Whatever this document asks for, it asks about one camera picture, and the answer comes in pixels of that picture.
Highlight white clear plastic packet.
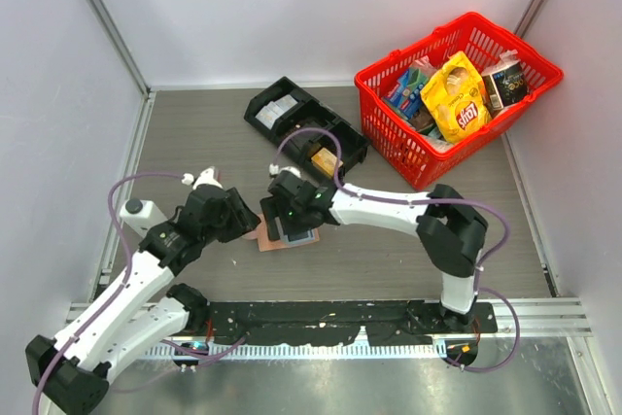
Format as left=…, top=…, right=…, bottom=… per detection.
left=428, top=138, right=455, bottom=155

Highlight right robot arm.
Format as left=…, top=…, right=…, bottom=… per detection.
left=260, top=170, right=488, bottom=332

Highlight blue sponge pack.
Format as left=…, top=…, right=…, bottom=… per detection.
left=382, top=67, right=429, bottom=121

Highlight red plastic shopping basket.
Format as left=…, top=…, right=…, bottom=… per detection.
left=354, top=12, right=564, bottom=190

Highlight white box device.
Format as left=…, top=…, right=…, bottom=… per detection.
left=120, top=198, right=167, bottom=238

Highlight black round can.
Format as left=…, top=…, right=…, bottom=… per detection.
left=481, top=59, right=529, bottom=116

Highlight black VIP credit card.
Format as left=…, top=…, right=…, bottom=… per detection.
left=282, top=229, right=317, bottom=246

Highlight gold card in tray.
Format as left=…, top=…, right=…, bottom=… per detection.
left=310, top=147, right=343, bottom=178

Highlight black compartment tray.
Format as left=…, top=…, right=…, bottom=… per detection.
left=244, top=77, right=370, bottom=182

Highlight dark brown packet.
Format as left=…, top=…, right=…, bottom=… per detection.
left=408, top=106, right=435, bottom=134

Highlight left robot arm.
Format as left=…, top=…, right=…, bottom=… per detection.
left=25, top=176, right=259, bottom=414

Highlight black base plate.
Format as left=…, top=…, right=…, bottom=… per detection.
left=151, top=298, right=498, bottom=346

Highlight yellow chips bag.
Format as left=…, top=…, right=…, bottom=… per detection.
left=421, top=51, right=492, bottom=144

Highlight white cards in tray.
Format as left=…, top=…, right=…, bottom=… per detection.
left=256, top=94, right=298, bottom=129

